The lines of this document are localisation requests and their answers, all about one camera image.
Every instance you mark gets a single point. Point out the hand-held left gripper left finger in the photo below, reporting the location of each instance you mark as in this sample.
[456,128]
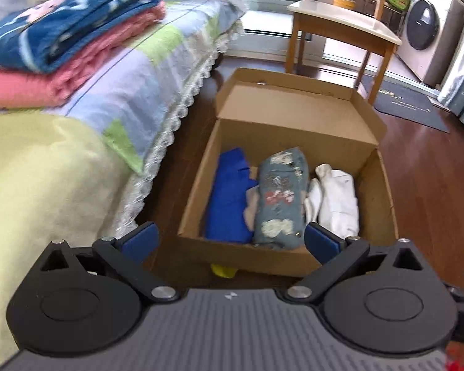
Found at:
[141,239]

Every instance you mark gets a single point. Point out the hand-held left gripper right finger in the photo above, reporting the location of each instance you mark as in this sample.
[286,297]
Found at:
[321,241]

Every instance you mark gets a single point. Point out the white shopping bag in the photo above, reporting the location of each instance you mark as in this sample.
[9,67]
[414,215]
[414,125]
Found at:
[338,201]

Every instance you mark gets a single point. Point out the cardboard box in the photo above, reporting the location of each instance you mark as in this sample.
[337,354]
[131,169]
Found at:
[294,104]

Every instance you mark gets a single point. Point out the printed denim bag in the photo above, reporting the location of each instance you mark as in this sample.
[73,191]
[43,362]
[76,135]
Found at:
[280,201]

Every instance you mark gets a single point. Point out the blue folded bag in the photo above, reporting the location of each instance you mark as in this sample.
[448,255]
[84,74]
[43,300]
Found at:
[228,201]

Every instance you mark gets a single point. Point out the yellow plastic stool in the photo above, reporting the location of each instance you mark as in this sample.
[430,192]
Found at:
[224,271]

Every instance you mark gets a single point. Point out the dark door mat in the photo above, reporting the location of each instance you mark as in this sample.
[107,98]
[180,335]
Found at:
[406,104]

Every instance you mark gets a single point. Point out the patchwork quilt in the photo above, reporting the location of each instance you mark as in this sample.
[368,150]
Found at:
[139,69]

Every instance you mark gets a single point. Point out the pink ribbed blanket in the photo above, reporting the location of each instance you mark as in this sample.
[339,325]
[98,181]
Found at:
[42,89]

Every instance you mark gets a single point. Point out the washing machine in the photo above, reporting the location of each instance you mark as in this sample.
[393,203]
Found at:
[440,58]

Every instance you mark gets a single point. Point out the wooden chair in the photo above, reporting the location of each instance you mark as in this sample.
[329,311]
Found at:
[340,19]

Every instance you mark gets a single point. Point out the blue patterned blanket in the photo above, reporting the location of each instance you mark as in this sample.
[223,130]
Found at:
[62,19]

